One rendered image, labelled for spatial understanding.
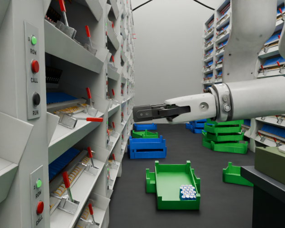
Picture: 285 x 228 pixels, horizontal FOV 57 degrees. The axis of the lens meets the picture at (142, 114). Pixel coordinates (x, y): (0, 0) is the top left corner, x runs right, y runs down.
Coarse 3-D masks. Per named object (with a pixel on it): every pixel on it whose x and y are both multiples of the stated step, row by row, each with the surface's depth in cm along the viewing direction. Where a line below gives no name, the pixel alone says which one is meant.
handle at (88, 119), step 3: (72, 114) 58; (72, 117) 58; (87, 117) 58; (90, 117) 58; (87, 120) 58; (90, 120) 58; (93, 120) 58; (96, 120) 58; (99, 120) 58; (102, 120) 58
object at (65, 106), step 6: (60, 102) 70; (66, 102) 74; (72, 102) 78; (78, 102) 85; (84, 102) 96; (48, 108) 56; (54, 108) 61; (60, 108) 66; (66, 108) 72; (72, 108) 80; (78, 108) 82; (54, 114) 63
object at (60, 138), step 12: (48, 84) 86; (84, 96) 100; (96, 96) 100; (84, 108) 93; (96, 108) 100; (48, 120) 40; (84, 120) 72; (48, 132) 40; (60, 132) 51; (72, 132) 55; (84, 132) 70; (48, 144) 40; (60, 144) 48; (72, 144) 60; (48, 156) 43
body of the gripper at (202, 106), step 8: (208, 88) 58; (184, 96) 57; (192, 96) 55; (200, 96) 54; (208, 96) 54; (176, 104) 53; (184, 104) 53; (192, 104) 53; (200, 104) 54; (208, 104) 53; (216, 104) 54; (192, 112) 53; (200, 112) 53; (208, 112) 53; (216, 112) 55; (168, 120) 56; (176, 120) 53; (184, 120) 53; (192, 120) 53
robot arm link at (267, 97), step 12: (228, 84) 56; (240, 84) 55; (252, 84) 55; (264, 84) 54; (276, 84) 54; (240, 96) 54; (252, 96) 54; (264, 96) 54; (276, 96) 54; (240, 108) 54; (252, 108) 54; (264, 108) 54; (276, 108) 54
